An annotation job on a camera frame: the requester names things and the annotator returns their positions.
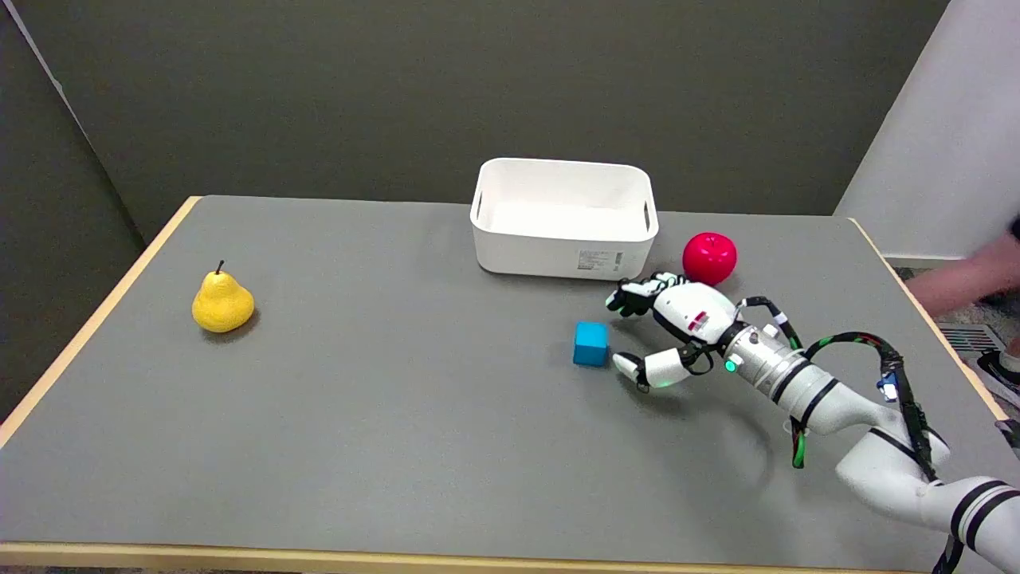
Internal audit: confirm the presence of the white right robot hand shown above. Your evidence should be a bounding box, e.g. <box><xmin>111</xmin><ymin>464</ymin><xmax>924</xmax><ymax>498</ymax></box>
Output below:
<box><xmin>605</xmin><ymin>272</ymin><xmax>740</xmax><ymax>391</ymax></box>

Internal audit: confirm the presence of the black and white shoe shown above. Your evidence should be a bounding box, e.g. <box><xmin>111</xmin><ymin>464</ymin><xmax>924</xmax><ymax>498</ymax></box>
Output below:
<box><xmin>977</xmin><ymin>348</ymin><xmax>1020</xmax><ymax>399</ymax></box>

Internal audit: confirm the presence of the red apple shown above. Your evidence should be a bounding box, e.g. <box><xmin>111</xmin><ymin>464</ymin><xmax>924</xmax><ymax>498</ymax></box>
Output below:
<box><xmin>682</xmin><ymin>232</ymin><xmax>738</xmax><ymax>287</ymax></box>

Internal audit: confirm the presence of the blue cube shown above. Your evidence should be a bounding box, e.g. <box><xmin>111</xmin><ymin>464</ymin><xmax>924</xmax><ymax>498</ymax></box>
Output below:
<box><xmin>573</xmin><ymin>321</ymin><xmax>610</xmax><ymax>368</ymax></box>

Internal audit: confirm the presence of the person's forearm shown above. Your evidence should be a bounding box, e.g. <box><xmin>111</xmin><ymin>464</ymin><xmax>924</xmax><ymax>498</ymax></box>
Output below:
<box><xmin>906</xmin><ymin>235</ymin><xmax>1020</xmax><ymax>316</ymax></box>

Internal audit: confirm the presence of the white plastic bin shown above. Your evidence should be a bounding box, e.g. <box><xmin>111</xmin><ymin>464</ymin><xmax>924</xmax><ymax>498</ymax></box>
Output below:
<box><xmin>469</xmin><ymin>157</ymin><xmax>660</xmax><ymax>281</ymax></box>

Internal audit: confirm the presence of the yellow pear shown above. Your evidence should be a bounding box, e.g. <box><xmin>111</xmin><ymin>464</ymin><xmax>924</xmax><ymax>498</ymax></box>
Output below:
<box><xmin>191</xmin><ymin>260</ymin><xmax>256</xmax><ymax>334</ymax></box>

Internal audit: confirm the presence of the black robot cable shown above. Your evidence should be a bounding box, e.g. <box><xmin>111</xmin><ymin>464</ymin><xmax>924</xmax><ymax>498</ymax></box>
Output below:
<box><xmin>736</xmin><ymin>296</ymin><xmax>965</xmax><ymax>574</ymax></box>

